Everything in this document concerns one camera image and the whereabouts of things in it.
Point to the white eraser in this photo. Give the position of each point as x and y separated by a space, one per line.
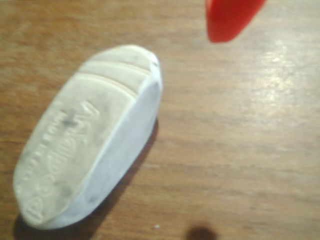
75 137

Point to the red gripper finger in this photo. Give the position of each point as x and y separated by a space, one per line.
230 20

